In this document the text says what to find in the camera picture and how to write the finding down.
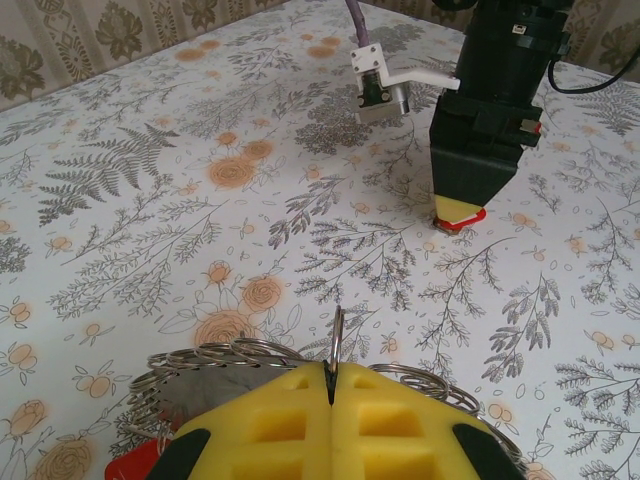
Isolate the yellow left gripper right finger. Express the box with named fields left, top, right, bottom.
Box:
left=329, top=362, right=526, bottom=480

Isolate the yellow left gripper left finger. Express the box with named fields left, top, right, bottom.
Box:
left=149, top=362, right=332, bottom=480

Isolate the red plastic key tag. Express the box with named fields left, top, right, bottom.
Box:
left=103, top=438, right=174, bottom=480
left=435, top=208, right=488, bottom=235

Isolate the metal disc with split rings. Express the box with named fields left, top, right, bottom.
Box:
left=128, top=337, right=524, bottom=480

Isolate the small steel split ring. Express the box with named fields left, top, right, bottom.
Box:
left=328, top=304, right=347, bottom=376

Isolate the thin black cable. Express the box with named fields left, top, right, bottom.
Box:
left=547, top=47, right=640, bottom=96

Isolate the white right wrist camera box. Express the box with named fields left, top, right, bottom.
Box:
left=349, top=42, right=462, bottom=124

